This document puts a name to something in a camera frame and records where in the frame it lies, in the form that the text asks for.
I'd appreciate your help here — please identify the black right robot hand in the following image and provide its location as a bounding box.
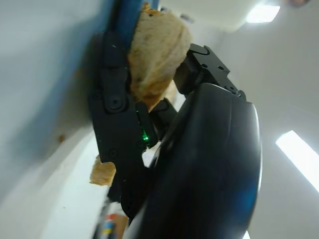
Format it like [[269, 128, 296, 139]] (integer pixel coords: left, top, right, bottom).
[[86, 0, 263, 239]]

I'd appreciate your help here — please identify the slice of bread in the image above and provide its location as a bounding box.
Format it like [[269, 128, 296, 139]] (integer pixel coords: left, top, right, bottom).
[[90, 1, 194, 186]]

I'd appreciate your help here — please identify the ceiling light panel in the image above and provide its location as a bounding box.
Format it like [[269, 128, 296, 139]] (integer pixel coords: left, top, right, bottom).
[[245, 4, 281, 25], [275, 130, 319, 187]]

